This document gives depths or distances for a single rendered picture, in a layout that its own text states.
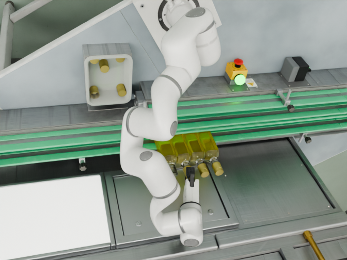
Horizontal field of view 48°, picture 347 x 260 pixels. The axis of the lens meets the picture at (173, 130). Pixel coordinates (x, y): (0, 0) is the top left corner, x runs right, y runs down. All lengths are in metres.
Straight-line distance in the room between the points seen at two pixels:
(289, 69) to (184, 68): 0.79
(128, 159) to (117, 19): 0.58
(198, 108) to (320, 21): 0.64
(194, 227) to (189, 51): 0.53
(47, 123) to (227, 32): 0.79
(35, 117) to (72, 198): 0.35
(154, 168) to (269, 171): 0.86
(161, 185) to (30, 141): 0.64
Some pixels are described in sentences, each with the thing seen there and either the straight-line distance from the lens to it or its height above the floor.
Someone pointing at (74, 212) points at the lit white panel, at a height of 1.16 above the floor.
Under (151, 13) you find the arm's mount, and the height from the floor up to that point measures 0.81.
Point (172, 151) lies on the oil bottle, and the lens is 1.50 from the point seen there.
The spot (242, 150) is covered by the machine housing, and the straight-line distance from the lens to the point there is 1.84.
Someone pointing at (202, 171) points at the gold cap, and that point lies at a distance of 1.47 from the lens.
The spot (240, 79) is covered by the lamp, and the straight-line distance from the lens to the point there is 1.63.
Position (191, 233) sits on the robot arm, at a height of 1.42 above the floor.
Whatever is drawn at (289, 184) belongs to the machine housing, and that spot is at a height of 1.15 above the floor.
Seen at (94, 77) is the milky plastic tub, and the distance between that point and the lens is 1.55.
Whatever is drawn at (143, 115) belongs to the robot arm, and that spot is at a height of 1.26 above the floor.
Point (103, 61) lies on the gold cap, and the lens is 1.49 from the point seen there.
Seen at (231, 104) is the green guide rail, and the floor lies 0.93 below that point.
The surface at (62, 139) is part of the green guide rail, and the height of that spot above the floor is 0.94.
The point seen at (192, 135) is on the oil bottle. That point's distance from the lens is 1.58.
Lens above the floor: 2.03
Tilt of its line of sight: 44 degrees down
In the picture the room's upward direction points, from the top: 160 degrees clockwise
